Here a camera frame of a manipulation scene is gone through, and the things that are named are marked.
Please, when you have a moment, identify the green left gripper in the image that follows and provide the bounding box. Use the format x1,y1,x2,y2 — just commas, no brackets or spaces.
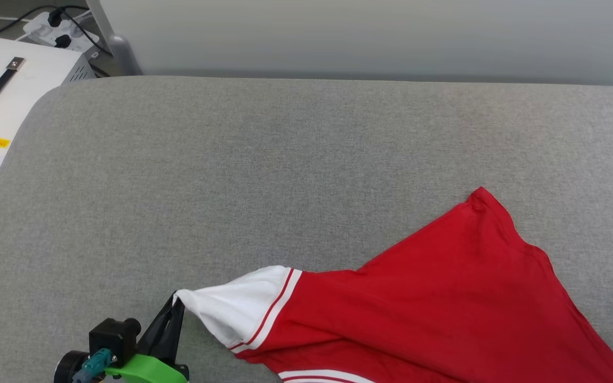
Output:
54,292,190,383

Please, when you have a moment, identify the red and white basketball jersey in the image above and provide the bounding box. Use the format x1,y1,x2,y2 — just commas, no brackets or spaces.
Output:
175,186,613,383

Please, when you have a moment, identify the white equipment box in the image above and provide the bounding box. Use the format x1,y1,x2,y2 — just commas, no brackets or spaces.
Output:
0,36,97,189

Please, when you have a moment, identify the white power strip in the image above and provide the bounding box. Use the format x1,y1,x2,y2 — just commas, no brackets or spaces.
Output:
23,12,100,53

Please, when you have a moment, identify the white partition panel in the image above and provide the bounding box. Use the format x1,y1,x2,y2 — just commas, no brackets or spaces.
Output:
99,0,613,87

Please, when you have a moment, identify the left arm cable teal connector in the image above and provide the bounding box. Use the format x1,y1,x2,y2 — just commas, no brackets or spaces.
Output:
72,348,113,383

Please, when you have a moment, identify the grey metal partition post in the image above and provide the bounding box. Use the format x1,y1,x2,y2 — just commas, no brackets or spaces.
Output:
86,0,142,76

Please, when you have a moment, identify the black power cable with plug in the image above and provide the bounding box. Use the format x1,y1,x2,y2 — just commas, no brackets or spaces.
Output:
47,6,113,56

